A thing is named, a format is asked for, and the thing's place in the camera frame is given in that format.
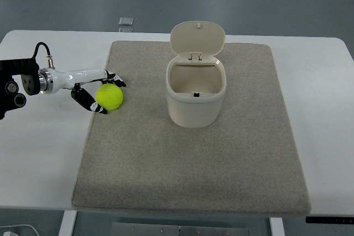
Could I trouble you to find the metal floor socket plate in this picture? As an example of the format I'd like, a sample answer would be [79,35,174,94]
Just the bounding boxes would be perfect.
[118,17,134,27]

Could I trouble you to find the beige lidded plastic bin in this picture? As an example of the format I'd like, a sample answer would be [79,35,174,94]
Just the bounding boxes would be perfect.
[165,21,227,128]

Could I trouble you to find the white table leg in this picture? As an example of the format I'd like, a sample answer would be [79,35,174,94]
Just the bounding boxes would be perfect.
[269,218,285,236]
[58,211,77,236]

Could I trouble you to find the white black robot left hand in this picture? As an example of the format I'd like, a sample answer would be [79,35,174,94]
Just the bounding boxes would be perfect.
[39,68,126,114]

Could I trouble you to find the grey metal base plate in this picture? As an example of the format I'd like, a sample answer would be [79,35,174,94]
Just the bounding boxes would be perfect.
[110,223,249,236]

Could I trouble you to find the small metal floor plate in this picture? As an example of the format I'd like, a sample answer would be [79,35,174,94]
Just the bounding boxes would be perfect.
[118,28,133,33]

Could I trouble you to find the black desk control panel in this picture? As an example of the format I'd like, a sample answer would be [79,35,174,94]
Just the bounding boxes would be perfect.
[305,216,354,225]

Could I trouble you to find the white right table leg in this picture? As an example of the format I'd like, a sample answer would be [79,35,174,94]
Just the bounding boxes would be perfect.
[269,218,285,236]

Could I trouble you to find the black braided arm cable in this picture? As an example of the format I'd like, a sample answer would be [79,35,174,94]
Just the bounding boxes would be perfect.
[33,41,56,70]

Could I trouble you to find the white left table leg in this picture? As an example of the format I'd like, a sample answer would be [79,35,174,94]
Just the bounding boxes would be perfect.
[58,211,77,236]

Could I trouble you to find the yellow-green tennis ball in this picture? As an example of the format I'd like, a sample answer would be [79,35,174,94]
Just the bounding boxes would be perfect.
[95,83,123,111]

